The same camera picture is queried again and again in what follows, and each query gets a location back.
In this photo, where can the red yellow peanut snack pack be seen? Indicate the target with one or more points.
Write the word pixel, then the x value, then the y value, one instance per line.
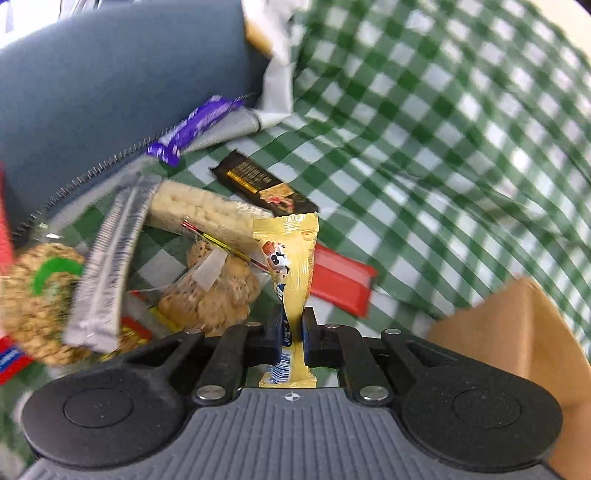
pixel 141 322

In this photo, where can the red snack packet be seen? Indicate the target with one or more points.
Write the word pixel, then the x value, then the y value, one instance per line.
pixel 343 282

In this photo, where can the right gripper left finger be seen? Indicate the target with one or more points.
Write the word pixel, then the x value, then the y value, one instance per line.
pixel 223 361

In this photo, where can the green checkered cloth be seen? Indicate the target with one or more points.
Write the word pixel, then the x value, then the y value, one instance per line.
pixel 445 143

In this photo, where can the silver foil snack bar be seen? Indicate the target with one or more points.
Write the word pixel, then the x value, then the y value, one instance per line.
pixel 94 317

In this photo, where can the bag of peanuts green label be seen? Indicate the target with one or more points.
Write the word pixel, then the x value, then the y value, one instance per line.
pixel 36 295

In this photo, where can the purple chocolate bar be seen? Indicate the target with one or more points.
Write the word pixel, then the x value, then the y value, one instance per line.
pixel 168 148

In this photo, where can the clear bag of cookies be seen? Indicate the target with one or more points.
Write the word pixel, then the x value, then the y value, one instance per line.
pixel 213 293

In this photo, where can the black chocolate bar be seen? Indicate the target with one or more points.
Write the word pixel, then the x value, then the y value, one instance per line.
pixel 242 175

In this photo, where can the yellow wafer bar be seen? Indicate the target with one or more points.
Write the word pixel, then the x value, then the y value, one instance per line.
pixel 288 246

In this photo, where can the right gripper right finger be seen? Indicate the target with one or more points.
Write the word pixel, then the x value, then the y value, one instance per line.
pixel 342 348

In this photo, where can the cardboard box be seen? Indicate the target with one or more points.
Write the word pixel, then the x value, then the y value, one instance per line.
pixel 518 329

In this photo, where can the puffed rice bar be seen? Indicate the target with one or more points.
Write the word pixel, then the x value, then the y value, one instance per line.
pixel 226 220

